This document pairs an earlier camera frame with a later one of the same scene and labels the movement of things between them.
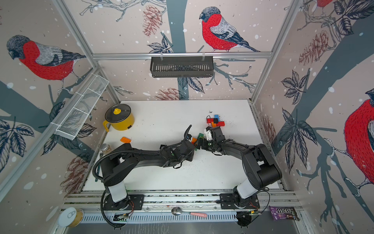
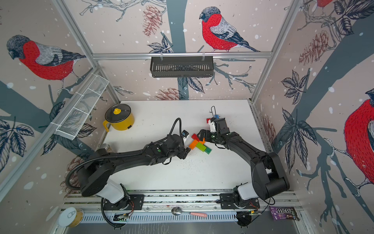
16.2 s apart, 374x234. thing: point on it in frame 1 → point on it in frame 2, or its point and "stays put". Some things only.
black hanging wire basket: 181,66 stays put
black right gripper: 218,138 → 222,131
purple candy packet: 284,213 stays put
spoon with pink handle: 177,211 stays put
